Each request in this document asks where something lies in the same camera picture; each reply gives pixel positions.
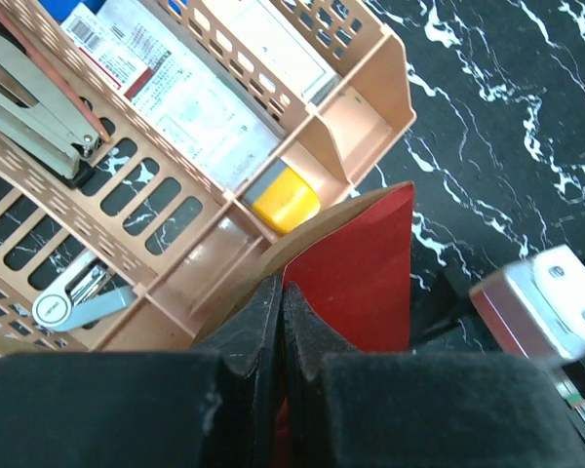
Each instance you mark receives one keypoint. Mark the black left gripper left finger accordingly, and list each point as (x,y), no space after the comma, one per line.
(213,405)

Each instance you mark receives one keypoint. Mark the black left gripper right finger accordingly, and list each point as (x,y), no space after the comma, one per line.
(349,408)

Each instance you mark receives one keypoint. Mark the red paper bag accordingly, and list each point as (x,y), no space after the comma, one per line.
(338,284)

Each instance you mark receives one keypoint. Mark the yellow eraser block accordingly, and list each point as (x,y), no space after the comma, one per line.
(281,198)

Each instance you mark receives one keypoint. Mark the grey stapler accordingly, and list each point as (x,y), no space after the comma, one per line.
(40,118)

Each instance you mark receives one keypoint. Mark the red white paper box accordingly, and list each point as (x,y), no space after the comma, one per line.
(173,90)

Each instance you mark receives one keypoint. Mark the white card box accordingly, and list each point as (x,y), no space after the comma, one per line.
(270,36)

